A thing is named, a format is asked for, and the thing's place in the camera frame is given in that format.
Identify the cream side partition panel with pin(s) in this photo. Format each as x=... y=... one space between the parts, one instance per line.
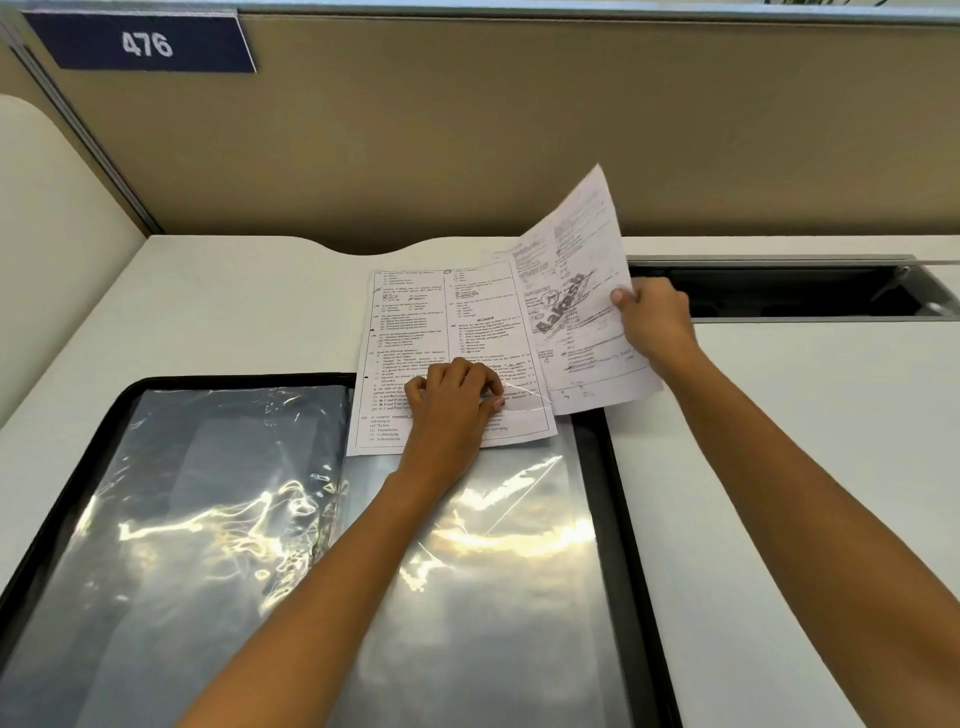
x=52 y=247

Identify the smooth clear plastic sleeve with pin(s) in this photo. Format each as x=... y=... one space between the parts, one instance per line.
x=510 y=600

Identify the crinkled clear plastic sleeve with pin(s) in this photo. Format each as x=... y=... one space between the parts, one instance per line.
x=187 y=525

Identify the grey metal partition post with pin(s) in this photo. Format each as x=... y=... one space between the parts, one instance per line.
x=82 y=139

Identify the grey metal partition rail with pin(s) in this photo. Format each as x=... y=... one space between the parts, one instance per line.
x=600 y=7

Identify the blue number sign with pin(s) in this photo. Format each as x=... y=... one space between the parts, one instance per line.
x=142 y=43

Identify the person's right forearm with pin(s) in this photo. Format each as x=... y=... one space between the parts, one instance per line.
x=810 y=540

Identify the person's right thumb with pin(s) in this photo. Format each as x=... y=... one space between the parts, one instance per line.
x=626 y=296

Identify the printed two-column paper sheet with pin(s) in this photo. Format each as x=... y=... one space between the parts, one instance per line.
x=420 y=322

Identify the person's left middle finger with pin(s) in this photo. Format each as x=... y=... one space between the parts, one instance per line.
x=460 y=369

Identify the person's left little finger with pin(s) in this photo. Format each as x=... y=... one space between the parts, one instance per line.
x=415 y=389

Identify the black display folder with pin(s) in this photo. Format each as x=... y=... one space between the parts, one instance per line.
x=622 y=525

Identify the printed paper sheet with logo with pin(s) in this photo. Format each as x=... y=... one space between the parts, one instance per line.
x=581 y=247

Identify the person's right hand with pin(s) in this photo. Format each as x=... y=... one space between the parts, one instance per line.
x=660 y=322

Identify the person's left hand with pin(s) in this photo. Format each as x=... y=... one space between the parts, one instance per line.
x=446 y=427

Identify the beige desk partition panel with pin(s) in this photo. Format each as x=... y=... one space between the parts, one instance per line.
x=525 y=112

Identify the person's left forearm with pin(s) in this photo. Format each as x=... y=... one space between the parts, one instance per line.
x=330 y=600

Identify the person's left thumb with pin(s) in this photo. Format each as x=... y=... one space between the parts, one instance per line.
x=489 y=405

